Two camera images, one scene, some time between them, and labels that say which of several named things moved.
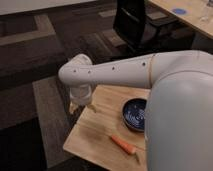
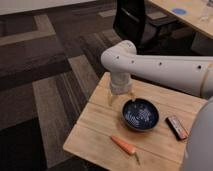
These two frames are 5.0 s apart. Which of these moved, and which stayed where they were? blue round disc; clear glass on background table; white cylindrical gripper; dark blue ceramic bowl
Moved: white cylindrical gripper
Stayed: clear glass on background table; blue round disc; dark blue ceramic bowl
